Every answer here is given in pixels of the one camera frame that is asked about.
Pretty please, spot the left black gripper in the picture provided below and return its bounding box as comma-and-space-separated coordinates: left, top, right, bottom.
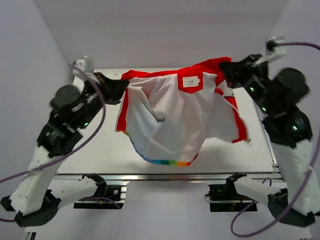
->
78, 71, 130, 128

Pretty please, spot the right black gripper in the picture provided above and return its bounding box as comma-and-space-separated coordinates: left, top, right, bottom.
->
218, 53, 273, 113

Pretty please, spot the red rainbow kids jacket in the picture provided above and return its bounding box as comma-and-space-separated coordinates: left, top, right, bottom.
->
115, 57, 249, 167

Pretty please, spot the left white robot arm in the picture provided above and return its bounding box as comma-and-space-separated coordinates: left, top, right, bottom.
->
0, 72, 129, 228

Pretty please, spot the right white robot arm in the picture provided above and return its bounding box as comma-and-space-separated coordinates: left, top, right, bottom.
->
219, 55, 320, 227

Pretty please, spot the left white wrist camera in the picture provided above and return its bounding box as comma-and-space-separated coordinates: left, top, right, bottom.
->
68, 55, 99, 83

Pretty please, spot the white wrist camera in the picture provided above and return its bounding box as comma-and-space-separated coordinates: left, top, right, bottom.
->
253, 36, 287, 67
68, 55, 99, 83

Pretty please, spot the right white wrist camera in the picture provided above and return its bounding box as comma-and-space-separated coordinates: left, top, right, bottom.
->
253, 36, 287, 67

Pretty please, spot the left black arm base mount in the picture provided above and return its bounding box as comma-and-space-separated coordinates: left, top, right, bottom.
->
73, 173, 125, 210

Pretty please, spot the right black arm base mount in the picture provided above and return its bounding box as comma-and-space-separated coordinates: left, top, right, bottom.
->
204, 173, 253, 213

